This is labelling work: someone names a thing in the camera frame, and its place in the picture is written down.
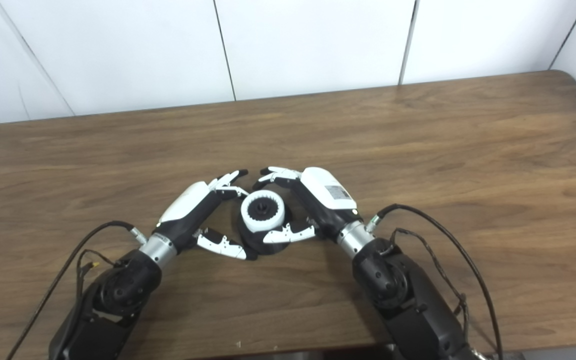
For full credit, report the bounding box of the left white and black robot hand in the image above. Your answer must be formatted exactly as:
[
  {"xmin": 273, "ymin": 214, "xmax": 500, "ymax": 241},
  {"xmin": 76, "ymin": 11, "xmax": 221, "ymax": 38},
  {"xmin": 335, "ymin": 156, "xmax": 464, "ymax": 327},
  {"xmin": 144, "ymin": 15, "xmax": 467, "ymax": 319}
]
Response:
[{"xmin": 153, "ymin": 169, "xmax": 259, "ymax": 261}]

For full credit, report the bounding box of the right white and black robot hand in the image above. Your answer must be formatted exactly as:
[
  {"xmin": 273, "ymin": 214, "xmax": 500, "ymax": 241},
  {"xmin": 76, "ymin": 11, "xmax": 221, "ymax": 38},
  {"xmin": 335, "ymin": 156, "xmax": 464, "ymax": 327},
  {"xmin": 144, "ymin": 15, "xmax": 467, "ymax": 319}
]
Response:
[{"xmin": 252, "ymin": 166, "xmax": 360, "ymax": 245}]

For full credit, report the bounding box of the white toothed plastic ring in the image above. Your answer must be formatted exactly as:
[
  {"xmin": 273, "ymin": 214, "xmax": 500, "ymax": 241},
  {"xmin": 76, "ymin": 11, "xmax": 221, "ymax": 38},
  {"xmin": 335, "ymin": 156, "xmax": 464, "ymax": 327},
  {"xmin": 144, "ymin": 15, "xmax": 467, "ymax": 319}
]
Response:
[{"xmin": 240, "ymin": 190, "xmax": 286, "ymax": 234}]

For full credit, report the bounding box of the round black plastic part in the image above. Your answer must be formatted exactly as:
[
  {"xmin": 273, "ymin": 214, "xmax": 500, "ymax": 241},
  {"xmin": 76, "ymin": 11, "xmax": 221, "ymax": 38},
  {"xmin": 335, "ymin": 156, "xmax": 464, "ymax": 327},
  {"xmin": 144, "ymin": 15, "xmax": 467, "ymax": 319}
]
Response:
[{"xmin": 235, "ymin": 197, "xmax": 294, "ymax": 257}]

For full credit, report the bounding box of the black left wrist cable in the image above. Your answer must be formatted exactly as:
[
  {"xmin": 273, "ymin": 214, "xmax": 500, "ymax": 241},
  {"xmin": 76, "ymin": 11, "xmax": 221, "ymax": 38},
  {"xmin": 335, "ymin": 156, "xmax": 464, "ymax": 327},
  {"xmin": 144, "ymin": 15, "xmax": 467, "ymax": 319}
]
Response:
[{"xmin": 5, "ymin": 220, "xmax": 148, "ymax": 360}]

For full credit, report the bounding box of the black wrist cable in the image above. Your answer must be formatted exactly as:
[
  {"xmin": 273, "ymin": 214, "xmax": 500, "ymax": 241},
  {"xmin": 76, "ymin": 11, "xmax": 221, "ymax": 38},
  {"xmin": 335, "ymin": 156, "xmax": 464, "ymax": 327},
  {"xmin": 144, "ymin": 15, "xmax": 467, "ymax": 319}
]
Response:
[
  {"xmin": 365, "ymin": 203, "xmax": 504, "ymax": 360},
  {"xmin": 5, "ymin": 220, "xmax": 148, "ymax": 360}
]

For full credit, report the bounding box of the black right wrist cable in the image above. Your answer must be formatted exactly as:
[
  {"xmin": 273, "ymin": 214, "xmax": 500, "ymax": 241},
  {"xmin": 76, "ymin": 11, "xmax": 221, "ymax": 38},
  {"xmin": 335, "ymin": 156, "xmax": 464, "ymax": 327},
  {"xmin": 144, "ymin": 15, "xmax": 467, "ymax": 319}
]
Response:
[{"xmin": 365, "ymin": 203, "xmax": 504, "ymax": 360}]

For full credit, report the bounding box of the thin wire on right arm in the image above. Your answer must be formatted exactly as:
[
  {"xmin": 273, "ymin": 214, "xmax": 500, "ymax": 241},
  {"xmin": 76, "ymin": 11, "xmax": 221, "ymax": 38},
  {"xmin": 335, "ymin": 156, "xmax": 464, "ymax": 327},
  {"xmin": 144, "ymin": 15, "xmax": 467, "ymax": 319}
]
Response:
[{"xmin": 388, "ymin": 227, "xmax": 470, "ymax": 346}]

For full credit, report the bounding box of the thin wire on arm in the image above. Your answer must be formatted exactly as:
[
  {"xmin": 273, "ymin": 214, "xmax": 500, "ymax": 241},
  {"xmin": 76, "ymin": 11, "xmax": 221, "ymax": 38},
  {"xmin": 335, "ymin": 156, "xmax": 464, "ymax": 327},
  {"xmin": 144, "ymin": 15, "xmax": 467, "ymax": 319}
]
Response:
[
  {"xmin": 388, "ymin": 227, "xmax": 470, "ymax": 346},
  {"xmin": 75, "ymin": 249, "xmax": 119, "ymax": 301}
]

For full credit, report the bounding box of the thin wire on left arm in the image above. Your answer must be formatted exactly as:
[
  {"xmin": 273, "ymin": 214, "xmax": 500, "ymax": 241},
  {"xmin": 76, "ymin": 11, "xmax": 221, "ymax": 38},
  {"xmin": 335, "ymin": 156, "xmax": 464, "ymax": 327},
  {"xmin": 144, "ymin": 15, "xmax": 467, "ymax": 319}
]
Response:
[{"xmin": 75, "ymin": 249, "xmax": 119, "ymax": 301}]

